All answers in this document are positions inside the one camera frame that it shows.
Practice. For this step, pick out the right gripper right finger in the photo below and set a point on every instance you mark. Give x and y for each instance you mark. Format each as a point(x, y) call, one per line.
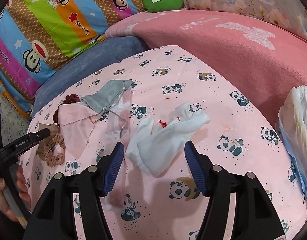
point(199, 165)

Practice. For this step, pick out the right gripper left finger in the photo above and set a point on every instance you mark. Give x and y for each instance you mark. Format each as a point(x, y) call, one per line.
point(109, 167)

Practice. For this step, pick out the white cloth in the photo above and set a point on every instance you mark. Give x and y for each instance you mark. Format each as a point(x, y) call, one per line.
point(153, 146)

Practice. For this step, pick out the white lined trash bin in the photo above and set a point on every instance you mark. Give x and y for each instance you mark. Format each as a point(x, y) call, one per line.
point(292, 124)

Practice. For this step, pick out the person's left hand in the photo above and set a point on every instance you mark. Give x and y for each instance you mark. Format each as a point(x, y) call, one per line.
point(14, 196)

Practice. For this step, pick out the brown scrunchie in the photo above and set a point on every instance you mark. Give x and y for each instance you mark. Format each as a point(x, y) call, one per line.
point(52, 147)

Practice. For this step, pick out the pink folded cloth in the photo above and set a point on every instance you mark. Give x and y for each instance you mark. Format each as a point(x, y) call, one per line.
point(77, 123)

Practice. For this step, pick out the grey fabric pouch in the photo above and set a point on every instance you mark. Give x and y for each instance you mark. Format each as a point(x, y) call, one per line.
point(105, 98)

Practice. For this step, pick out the dark red flower scrunchie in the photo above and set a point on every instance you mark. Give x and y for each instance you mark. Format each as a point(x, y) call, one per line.
point(72, 98)

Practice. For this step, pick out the pink panda print sheet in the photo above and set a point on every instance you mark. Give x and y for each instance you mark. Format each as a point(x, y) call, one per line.
point(154, 102)

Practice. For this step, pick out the blue velvet cushion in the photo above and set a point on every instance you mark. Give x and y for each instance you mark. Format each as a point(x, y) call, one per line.
point(99, 56)

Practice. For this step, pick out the pink towel blanket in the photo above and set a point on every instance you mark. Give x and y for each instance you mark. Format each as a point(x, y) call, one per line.
point(260, 59)

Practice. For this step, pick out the colourful monkey striped quilt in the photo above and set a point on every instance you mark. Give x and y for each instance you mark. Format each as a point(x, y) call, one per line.
point(38, 37)

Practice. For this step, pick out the green checkmark cushion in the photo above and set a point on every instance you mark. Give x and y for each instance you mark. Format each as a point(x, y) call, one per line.
point(162, 5)

